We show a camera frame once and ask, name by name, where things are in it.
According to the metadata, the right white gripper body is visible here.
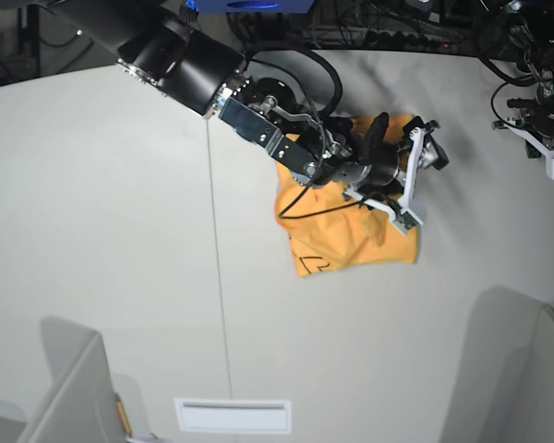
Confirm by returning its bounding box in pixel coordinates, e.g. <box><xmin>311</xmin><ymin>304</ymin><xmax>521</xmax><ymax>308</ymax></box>
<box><xmin>342</xmin><ymin>115</ymin><xmax>449</xmax><ymax>235</ymax></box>

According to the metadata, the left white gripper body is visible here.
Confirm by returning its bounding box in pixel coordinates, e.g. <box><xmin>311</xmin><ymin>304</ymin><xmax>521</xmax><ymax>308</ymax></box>
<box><xmin>491</xmin><ymin>98</ymin><xmax>554</xmax><ymax>180</ymax></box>

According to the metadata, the orange yellow T-shirt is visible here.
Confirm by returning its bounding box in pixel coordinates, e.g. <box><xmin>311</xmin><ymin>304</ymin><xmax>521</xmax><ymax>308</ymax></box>
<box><xmin>274</xmin><ymin>113</ymin><xmax>423</xmax><ymax>279</ymax></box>

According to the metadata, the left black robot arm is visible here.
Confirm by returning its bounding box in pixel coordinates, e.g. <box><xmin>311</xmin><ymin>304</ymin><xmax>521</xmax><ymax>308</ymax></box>
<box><xmin>471</xmin><ymin>1</ymin><xmax>554</xmax><ymax>180</ymax></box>

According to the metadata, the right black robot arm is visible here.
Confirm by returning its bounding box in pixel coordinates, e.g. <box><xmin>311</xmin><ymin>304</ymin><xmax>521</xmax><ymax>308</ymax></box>
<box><xmin>45</xmin><ymin>1</ymin><xmax>449</xmax><ymax>233</ymax></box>

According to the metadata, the purple blue device box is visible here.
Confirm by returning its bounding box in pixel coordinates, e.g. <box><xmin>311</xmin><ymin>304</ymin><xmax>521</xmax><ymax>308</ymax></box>
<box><xmin>193</xmin><ymin>0</ymin><xmax>315</xmax><ymax>13</ymax></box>

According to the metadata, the white table slot plate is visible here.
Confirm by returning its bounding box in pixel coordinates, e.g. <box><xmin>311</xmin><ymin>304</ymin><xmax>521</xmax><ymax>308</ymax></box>
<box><xmin>175</xmin><ymin>399</ymin><xmax>292</xmax><ymax>435</ymax></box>

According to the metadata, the orange tool in bin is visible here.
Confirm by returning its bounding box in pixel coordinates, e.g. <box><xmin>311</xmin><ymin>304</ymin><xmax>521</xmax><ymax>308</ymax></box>
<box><xmin>115</xmin><ymin>400</ymin><xmax>132</xmax><ymax>437</ymax></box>

